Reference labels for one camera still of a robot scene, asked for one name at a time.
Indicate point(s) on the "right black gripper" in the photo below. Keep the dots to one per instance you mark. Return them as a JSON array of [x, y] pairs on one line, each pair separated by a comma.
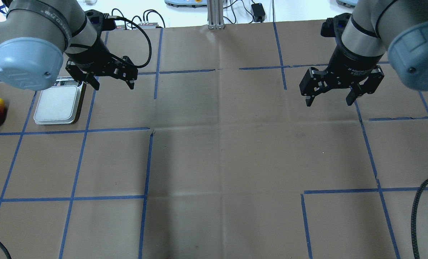
[[350, 61]]

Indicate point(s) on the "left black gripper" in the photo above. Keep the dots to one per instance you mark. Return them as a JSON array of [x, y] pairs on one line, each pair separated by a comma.
[[88, 54]]

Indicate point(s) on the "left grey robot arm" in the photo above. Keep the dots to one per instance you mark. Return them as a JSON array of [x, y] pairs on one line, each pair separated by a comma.
[[40, 37]]

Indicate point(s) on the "black power adapter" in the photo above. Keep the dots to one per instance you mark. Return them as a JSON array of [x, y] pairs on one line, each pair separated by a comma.
[[258, 12]]

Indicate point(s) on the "brown paper table cover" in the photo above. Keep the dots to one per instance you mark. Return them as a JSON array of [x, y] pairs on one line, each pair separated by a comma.
[[214, 155]]

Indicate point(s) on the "aluminium frame post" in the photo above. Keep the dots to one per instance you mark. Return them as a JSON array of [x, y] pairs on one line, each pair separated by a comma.
[[215, 14]]

